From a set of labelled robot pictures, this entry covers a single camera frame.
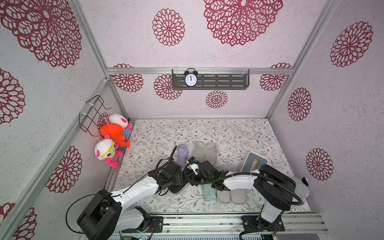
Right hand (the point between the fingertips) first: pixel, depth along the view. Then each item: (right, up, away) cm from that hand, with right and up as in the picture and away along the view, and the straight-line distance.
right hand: (187, 172), depth 86 cm
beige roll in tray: (+43, +2, +7) cm, 43 cm away
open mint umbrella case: (+27, -12, -4) cm, 30 cm away
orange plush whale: (-46, +23, +9) cm, 52 cm away
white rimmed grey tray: (+38, +5, +6) cm, 39 cm away
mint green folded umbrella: (+12, -10, -6) cm, 17 cm away
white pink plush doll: (-42, +31, +8) cm, 53 cm away
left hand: (-5, -4, +1) cm, 7 cm away
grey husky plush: (+51, -1, -21) cm, 55 cm away
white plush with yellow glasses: (-44, +14, -5) cm, 46 cm away
